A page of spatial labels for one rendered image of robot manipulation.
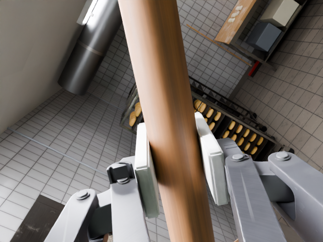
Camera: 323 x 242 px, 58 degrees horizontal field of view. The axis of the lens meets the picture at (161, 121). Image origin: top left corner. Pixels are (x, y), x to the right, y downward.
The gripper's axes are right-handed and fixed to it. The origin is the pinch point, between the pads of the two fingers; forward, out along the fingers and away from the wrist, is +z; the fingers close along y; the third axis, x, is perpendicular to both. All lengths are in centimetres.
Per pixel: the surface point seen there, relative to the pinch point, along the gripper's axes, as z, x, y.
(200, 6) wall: 499, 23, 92
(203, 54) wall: 499, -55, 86
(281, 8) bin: 429, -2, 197
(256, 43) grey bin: 429, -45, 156
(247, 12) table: 414, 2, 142
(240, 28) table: 418, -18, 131
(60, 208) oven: 152, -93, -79
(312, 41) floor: 377, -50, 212
